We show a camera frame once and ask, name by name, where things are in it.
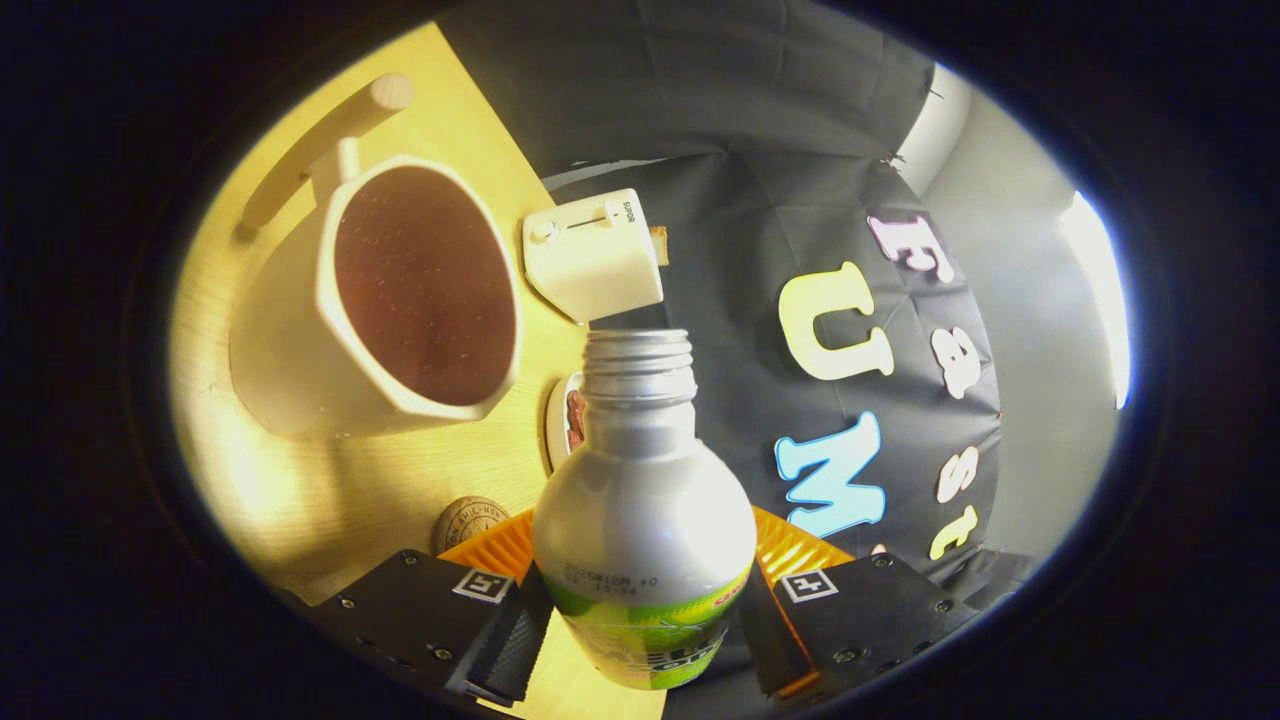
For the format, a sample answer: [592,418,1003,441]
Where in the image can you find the black backdrop cloth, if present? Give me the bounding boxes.
[437,0,1041,720]

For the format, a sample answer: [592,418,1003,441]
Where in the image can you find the small white plate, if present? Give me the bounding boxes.
[545,372,588,473]

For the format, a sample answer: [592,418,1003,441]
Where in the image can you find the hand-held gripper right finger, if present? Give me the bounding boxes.
[740,505,986,701]

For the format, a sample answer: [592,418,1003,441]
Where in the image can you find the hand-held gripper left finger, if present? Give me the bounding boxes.
[300,508,554,709]

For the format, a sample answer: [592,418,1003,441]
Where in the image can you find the silver juice bottle green label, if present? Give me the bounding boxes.
[531,329,758,691]

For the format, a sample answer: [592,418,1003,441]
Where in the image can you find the white toaster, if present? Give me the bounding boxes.
[522,188,665,326]

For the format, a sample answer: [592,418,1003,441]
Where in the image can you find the wooden table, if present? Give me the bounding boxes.
[168,22,666,720]

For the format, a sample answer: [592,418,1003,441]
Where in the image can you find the white cup with wooden handle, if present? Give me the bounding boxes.
[228,73,525,439]

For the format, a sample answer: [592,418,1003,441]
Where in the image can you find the round cork coaster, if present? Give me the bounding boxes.
[432,496,511,556]

